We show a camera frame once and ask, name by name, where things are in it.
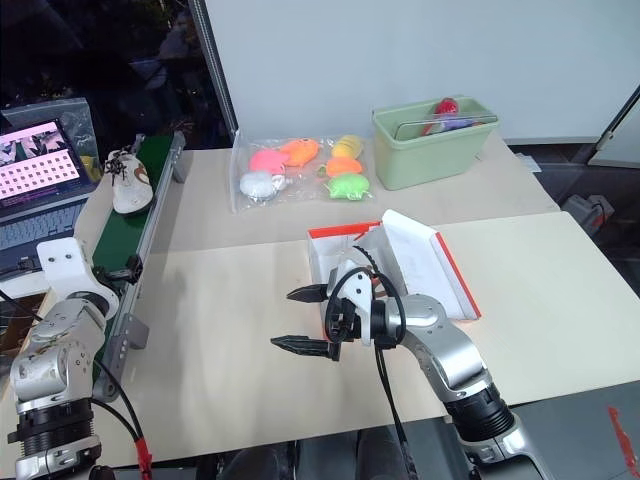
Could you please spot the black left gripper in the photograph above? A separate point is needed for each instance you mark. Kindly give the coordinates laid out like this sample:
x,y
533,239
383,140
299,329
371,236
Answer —
x,y
107,275

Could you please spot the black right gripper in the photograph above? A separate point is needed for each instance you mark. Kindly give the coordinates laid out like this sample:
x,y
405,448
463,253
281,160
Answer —
x,y
341,322

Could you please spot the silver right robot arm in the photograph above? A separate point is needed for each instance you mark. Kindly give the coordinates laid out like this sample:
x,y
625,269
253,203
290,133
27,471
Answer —
x,y
450,345

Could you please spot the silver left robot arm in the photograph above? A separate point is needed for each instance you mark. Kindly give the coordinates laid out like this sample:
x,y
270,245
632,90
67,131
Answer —
x,y
50,360

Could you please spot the white orange shoebox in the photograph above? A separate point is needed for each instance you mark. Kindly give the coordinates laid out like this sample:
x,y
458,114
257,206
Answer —
x,y
425,265

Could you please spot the green conveyor belt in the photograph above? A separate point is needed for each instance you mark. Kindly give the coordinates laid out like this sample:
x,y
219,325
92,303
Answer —
x,y
125,235

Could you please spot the white shoe with black laces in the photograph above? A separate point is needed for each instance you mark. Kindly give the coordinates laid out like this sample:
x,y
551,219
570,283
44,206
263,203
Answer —
x,y
130,187

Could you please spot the open laptop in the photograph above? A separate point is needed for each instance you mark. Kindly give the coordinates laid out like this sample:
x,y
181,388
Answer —
x,y
35,200

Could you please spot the clear zip bag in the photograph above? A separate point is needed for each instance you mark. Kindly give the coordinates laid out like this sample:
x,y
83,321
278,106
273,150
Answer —
x,y
305,200

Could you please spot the green toy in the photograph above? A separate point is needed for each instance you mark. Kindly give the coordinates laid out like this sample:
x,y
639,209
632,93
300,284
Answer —
x,y
349,186

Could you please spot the white fluffy toy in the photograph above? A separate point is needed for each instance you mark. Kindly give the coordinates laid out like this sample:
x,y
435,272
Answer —
x,y
256,184

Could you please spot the dark rounded shape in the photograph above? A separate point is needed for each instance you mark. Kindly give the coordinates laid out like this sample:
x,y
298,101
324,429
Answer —
x,y
267,462

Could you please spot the small orange toy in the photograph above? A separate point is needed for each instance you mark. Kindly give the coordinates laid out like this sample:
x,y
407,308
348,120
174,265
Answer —
x,y
345,166

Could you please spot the pink toy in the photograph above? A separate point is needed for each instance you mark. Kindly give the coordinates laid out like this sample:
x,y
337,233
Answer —
x,y
266,161

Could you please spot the orange fish toy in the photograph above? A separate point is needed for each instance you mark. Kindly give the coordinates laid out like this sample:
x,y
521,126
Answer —
x,y
299,151

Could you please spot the yellow toy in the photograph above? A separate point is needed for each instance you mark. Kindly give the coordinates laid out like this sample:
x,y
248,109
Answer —
x,y
346,146

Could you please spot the green plastic bin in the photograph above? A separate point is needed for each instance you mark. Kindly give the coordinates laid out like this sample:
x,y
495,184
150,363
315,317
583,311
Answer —
x,y
425,160

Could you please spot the purple toy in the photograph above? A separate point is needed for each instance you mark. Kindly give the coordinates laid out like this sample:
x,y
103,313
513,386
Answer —
x,y
460,123

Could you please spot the red toy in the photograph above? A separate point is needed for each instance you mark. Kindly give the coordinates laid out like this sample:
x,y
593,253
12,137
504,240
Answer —
x,y
446,107

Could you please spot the grey and red device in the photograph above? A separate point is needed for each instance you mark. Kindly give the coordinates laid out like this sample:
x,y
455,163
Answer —
x,y
590,210

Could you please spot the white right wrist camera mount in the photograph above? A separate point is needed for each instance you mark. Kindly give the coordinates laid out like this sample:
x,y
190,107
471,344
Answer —
x,y
358,292

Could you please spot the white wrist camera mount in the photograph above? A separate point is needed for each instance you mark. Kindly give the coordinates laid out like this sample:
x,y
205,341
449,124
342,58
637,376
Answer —
x,y
65,267
358,292

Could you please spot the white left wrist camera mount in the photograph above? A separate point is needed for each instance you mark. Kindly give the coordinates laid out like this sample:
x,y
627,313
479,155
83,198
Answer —
x,y
65,267

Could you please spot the aluminium profile post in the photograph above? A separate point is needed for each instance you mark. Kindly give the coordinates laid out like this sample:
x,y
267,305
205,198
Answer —
x,y
215,65

